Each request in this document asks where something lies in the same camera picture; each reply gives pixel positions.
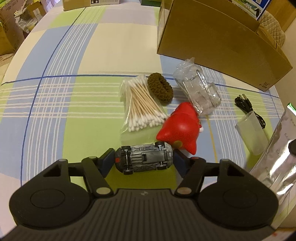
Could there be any black toy car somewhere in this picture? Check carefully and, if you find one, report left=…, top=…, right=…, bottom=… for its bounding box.
left=115, top=141, right=174, bottom=175

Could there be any red toy figure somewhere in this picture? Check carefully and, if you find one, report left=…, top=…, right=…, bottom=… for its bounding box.
left=156, top=102, right=202, bottom=155

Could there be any bag of cotton swabs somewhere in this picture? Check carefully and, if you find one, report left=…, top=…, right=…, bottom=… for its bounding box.
left=119, top=75, right=168, bottom=132

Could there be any translucent plastic cup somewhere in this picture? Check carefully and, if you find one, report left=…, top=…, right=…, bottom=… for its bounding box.
left=235, top=111, right=268, bottom=156

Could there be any clear plastic bag with clips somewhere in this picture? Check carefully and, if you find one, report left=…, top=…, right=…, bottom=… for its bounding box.
left=173, top=57, right=221, bottom=115

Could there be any black usb cable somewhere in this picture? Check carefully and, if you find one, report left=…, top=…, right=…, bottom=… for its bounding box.
left=234, top=93, right=266, bottom=130

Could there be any brown knitted hair scrunchie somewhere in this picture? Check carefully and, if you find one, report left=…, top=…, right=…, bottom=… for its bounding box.
left=147, top=72, right=174, bottom=105

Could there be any silver foil pouch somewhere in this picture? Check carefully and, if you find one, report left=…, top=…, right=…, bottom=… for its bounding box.
left=250, top=103, right=296, bottom=228

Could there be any checkered bed sheet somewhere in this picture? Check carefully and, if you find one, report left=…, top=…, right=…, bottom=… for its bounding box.
left=0, top=4, right=290, bottom=227

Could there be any brown cardboard box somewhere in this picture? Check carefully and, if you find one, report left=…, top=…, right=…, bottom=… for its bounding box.
left=157, top=1, right=292, bottom=91

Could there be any brown cardboard carton left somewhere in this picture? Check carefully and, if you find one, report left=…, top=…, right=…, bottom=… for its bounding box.
left=0, top=0, right=24, bottom=56

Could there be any quilted beige chair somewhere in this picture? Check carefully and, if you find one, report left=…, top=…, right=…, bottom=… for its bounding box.
left=258, top=11, right=286, bottom=47

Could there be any white appliance product box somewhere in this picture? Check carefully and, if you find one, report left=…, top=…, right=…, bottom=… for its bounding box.
left=62, top=0, right=120, bottom=11

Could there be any open box of clutter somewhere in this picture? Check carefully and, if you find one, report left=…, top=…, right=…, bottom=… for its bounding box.
left=14, top=1, right=46, bottom=34

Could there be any dark blue milk carton box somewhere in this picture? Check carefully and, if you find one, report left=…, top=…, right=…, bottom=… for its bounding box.
left=230, top=0, right=271, bottom=20

